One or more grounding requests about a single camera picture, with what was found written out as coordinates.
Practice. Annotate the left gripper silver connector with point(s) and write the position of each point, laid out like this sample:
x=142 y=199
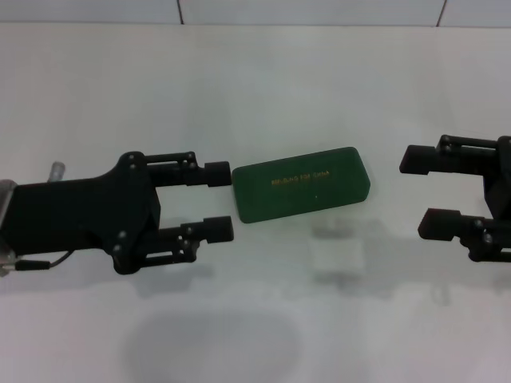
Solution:
x=58 y=170

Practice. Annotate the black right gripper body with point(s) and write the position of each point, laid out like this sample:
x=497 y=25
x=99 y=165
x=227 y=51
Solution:
x=499 y=179

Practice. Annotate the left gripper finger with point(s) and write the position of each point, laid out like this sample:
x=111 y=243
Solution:
x=217 y=229
x=215 y=174

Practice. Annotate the green glasses case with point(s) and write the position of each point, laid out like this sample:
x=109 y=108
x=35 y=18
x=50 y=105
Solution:
x=303 y=183

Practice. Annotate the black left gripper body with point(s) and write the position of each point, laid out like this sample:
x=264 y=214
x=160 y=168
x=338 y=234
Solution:
x=88 y=211

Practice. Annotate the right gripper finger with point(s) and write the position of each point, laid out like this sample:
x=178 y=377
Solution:
x=421 y=159
x=443 y=225

